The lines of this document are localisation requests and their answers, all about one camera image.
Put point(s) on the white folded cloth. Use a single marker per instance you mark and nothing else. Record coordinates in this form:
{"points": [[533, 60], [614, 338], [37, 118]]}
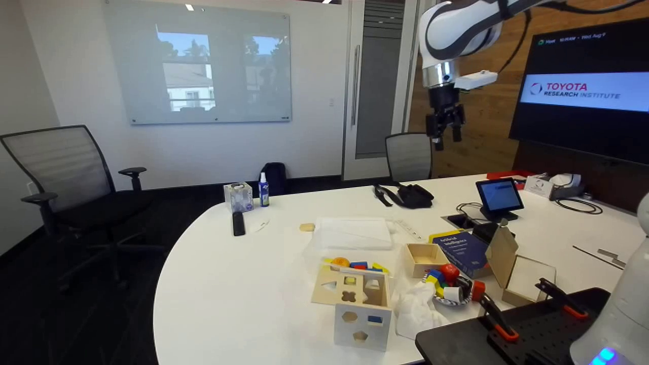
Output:
{"points": [[353, 235]]}

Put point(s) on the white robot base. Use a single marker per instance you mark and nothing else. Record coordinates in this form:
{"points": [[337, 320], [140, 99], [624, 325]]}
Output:
{"points": [[624, 311]]}

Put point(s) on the red toy block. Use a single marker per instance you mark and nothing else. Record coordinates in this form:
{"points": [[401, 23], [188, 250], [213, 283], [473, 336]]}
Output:
{"points": [[449, 272]]}

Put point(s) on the wooden shape sorter cube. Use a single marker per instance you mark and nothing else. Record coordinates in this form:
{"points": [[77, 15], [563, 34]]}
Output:
{"points": [[365, 325]]}

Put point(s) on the clear wipes container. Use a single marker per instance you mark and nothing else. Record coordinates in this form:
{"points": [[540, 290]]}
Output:
{"points": [[237, 197]]}

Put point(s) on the small round beige disc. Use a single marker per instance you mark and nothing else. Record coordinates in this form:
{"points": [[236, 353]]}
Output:
{"points": [[307, 228]]}

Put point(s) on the black backpack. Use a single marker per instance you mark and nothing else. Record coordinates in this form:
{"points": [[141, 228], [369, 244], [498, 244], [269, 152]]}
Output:
{"points": [[273, 177]]}

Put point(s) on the black orange clamp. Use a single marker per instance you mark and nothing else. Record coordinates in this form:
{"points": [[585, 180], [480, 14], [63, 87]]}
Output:
{"points": [[495, 318], [560, 297]]}

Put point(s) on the black mesh office chair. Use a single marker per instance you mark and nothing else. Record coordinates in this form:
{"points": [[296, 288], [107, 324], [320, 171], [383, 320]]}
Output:
{"points": [[63, 170]]}

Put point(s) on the white framed door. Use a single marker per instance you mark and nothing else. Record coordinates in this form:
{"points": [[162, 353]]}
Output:
{"points": [[377, 83]]}

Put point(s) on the blue toy block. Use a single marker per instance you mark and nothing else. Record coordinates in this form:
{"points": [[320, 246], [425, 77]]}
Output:
{"points": [[435, 277]]}

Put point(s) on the small open wooden tray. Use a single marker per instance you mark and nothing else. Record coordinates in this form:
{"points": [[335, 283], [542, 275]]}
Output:
{"points": [[425, 259]]}

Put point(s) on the white grey device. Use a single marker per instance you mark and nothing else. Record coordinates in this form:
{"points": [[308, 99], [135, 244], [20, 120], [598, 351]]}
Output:
{"points": [[565, 184]]}

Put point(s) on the red flat object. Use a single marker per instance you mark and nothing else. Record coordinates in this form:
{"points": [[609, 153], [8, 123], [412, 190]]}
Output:
{"points": [[504, 175]]}

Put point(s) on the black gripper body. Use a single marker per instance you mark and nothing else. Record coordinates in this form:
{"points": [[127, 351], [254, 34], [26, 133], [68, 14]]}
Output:
{"points": [[444, 104]]}

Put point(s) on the black base board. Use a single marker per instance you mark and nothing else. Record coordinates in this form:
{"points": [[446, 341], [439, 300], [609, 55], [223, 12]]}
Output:
{"points": [[458, 346]]}

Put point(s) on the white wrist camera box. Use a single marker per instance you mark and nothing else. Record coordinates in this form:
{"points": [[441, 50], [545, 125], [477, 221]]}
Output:
{"points": [[477, 80]]}

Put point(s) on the black remote control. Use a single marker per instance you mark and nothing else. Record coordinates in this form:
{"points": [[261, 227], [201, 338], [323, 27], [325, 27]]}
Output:
{"points": [[237, 225]]}

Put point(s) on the wooden shape sorter lid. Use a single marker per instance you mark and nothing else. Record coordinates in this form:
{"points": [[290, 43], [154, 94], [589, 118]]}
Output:
{"points": [[337, 297]]}

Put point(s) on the large black TV screen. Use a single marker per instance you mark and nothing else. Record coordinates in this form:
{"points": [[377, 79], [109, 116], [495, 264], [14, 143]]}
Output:
{"points": [[581, 129]]}

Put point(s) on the black phone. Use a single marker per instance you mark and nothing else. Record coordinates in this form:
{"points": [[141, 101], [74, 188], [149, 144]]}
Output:
{"points": [[461, 219]]}

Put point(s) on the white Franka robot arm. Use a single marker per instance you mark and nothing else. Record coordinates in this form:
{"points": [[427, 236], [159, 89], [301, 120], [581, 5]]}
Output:
{"points": [[452, 27]]}

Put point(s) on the blue book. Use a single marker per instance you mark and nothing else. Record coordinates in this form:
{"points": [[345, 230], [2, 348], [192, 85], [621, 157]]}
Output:
{"points": [[462, 252]]}

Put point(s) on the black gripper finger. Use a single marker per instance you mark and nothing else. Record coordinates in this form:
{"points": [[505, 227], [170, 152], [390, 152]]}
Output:
{"points": [[457, 129], [437, 136]]}

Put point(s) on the blue spray bottle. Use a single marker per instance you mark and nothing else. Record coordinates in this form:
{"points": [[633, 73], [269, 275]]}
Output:
{"points": [[263, 193]]}

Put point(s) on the yellow toy block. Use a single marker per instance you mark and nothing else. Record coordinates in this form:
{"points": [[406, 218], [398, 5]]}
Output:
{"points": [[441, 293]]}

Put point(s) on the wooden box with flap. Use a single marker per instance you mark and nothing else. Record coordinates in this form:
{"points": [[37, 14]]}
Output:
{"points": [[523, 275]]}

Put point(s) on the glass whiteboard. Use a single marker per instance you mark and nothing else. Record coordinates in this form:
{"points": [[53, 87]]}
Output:
{"points": [[203, 61]]}

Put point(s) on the black tablet on stand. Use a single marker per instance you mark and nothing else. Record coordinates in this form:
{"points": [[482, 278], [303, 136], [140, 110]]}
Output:
{"points": [[498, 195]]}

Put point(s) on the black headset on table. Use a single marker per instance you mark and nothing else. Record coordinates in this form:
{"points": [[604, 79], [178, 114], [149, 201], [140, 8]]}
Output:
{"points": [[413, 195]]}

